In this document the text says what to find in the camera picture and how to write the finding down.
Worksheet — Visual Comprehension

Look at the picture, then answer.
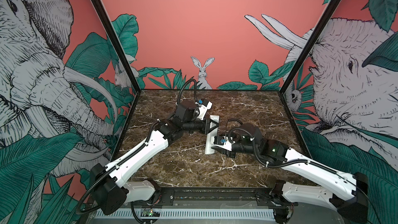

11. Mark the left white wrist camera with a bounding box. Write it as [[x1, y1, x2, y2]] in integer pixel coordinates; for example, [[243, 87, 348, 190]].
[[198, 99, 212, 120]]

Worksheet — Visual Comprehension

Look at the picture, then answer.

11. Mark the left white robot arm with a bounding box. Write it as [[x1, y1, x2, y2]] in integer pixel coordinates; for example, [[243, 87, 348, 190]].
[[76, 99, 219, 215]]

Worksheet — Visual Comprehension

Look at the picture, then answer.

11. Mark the black frame post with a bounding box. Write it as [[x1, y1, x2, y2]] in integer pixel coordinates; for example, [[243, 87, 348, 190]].
[[279, 0, 341, 95], [90, 0, 141, 95]]

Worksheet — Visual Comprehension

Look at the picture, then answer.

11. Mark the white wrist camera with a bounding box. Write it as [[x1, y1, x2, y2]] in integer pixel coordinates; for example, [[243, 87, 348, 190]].
[[213, 136, 233, 151], [198, 99, 212, 120]]

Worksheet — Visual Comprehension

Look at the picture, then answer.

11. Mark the white remote control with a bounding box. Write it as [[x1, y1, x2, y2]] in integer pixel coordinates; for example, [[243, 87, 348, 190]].
[[205, 115, 220, 155]]

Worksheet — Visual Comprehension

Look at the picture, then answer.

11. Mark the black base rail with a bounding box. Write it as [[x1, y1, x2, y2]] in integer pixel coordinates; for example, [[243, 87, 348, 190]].
[[86, 187, 340, 207]]

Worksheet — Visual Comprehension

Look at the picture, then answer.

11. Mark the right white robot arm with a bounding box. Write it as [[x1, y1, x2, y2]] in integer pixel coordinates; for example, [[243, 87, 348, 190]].
[[207, 123, 369, 224]]

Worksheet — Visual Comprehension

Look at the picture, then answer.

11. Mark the left black frame post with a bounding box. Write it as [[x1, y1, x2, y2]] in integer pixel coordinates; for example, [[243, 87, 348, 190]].
[[90, 0, 141, 95]]

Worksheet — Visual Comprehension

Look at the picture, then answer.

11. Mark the white slotted cable duct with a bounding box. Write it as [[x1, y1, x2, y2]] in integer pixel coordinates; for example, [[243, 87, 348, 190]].
[[93, 208, 276, 220]]

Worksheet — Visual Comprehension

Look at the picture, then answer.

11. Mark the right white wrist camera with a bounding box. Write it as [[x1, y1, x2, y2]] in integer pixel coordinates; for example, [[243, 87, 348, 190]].
[[213, 136, 233, 151]]

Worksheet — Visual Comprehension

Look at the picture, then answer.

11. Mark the right black frame post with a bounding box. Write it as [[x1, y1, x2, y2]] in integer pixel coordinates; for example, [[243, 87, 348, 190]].
[[279, 0, 341, 95]]

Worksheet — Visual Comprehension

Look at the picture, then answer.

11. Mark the small green circuit board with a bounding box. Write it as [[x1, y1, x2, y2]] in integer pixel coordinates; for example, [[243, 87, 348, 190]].
[[141, 208, 161, 218]]

